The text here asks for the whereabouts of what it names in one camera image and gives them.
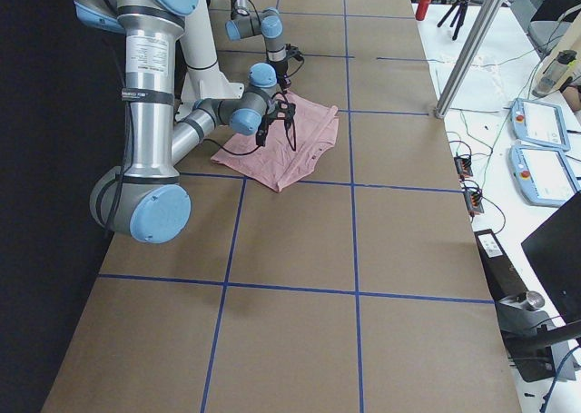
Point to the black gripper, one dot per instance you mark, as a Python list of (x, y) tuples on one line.
[(283, 70), (263, 129)]

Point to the pink Snoopy t-shirt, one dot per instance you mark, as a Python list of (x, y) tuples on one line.
[(288, 155)]

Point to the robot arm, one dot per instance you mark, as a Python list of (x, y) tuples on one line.
[(175, 95), (247, 21)]

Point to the black tripod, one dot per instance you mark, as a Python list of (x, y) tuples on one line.
[(456, 9)]

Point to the orange terminal board far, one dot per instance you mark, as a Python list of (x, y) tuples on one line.
[(463, 165)]

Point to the orange terminal board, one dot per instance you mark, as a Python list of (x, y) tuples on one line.
[(463, 165), (473, 196)]

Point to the orange terminal board near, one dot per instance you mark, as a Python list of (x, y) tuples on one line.
[(473, 196)]

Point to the blue teach pendant far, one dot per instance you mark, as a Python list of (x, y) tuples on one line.
[(541, 124)]

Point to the blue teach pendant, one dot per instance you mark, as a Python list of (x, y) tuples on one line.
[(543, 175), (541, 124)]

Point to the clear water bottle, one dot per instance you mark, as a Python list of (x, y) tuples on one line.
[(554, 72)]

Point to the blue teach pendant near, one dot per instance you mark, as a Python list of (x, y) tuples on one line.
[(543, 175)]

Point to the black monitor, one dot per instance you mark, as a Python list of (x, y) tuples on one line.
[(553, 252)]

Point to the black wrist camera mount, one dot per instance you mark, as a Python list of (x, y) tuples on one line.
[(283, 110), (293, 52)]

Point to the aluminium frame post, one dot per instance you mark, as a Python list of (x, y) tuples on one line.
[(484, 20)]

